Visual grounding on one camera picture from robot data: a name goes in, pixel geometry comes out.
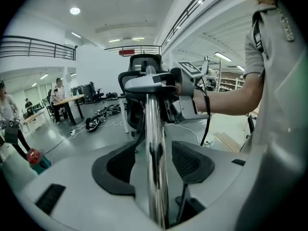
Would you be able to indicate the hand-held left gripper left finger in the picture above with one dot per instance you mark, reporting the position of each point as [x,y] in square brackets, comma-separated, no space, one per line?
[84,201]

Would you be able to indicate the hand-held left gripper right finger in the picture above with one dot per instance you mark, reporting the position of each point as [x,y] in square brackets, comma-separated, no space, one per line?
[216,177]

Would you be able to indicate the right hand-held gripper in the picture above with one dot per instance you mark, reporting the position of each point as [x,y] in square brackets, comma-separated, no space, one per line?
[187,107]

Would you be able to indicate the chrome metal tube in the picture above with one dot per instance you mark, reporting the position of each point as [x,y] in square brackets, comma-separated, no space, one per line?
[155,129]

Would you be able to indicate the person's right forearm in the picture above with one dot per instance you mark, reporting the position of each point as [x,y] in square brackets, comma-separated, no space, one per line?
[228,102]

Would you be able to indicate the red teal vacuum cleaner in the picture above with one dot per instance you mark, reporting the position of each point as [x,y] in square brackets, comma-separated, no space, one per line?
[33,155]

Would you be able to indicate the person's right hand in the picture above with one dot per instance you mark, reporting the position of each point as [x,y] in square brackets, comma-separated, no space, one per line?
[178,89]

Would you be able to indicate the black mesh office chair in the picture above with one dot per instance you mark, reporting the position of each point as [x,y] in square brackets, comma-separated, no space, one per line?
[131,114]

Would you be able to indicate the red hanging banner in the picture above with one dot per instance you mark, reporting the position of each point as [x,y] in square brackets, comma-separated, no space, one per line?
[126,52]

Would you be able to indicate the black mezzanine railing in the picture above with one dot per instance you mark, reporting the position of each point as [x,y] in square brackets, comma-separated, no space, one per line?
[187,11]
[144,47]
[36,48]

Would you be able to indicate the stacked wooden boards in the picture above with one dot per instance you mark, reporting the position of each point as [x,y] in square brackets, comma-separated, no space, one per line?
[228,142]

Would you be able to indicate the black open equipment case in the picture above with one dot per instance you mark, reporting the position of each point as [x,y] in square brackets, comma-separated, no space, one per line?
[108,109]
[92,125]

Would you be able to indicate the black armrest office chair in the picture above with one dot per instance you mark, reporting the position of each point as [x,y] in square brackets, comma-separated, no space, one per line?
[97,94]

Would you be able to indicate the black equipment crates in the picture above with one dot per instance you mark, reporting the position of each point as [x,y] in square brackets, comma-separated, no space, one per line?
[81,94]

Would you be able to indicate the white power strip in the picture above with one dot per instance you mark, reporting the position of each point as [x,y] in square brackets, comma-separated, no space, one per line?
[73,132]

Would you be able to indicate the round wooden table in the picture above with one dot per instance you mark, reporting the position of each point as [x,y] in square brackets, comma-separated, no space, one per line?
[69,97]

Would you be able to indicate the white shelving rack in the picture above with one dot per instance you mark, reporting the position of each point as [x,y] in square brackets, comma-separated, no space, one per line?
[228,78]

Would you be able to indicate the wooden rectangular table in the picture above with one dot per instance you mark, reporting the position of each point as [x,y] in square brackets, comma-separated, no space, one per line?
[33,115]

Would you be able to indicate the round ceiling light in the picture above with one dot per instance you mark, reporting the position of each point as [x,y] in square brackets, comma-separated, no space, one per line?
[75,10]

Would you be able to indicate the person's grey shirt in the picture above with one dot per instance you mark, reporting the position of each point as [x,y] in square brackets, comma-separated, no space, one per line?
[276,80]

